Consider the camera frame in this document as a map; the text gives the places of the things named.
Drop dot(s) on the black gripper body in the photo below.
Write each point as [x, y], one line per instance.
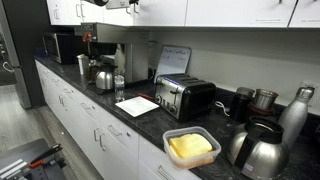
[134, 1]

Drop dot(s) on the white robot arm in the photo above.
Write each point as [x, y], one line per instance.
[116, 4]

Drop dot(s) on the white upper cupboard door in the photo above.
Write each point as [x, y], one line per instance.
[306, 13]
[240, 11]
[116, 16]
[68, 11]
[93, 15]

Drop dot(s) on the steel commercial coffee machine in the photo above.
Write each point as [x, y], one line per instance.
[110, 33]

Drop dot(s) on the steel coffee carafe with lid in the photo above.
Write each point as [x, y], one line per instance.
[105, 79]

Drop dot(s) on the steel coffee carafe without lid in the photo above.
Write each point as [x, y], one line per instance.
[266, 156]

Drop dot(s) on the clear glass jar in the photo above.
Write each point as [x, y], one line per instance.
[119, 88]

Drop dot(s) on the black steel microwave oven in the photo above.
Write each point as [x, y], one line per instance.
[55, 46]

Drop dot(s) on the red pen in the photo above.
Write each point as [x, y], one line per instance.
[145, 96]

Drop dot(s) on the white square plate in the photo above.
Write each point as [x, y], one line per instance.
[136, 106]

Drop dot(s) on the steel and black toaster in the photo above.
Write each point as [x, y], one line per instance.
[193, 100]

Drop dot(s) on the white drawer front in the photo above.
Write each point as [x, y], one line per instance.
[116, 143]
[87, 115]
[150, 156]

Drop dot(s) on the stainless steel refrigerator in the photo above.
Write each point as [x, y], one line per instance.
[13, 40]

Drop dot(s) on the white base cabinet run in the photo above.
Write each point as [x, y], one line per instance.
[83, 133]

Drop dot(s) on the black cup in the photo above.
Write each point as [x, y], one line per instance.
[240, 106]

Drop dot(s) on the yellow sponge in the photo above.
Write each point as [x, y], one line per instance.
[190, 145]

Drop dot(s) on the clear plastic food container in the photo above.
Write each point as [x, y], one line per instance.
[213, 146]

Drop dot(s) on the black orange bar clamp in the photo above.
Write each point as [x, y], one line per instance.
[46, 155]

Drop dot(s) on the black robot cart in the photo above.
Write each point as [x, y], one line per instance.
[33, 153]

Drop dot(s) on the steel water bottle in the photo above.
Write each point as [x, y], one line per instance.
[295, 116]

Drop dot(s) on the whiteboard sign silver frame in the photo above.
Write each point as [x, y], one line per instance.
[173, 61]

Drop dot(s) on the aluminium profile rail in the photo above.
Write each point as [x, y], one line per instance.
[11, 170]

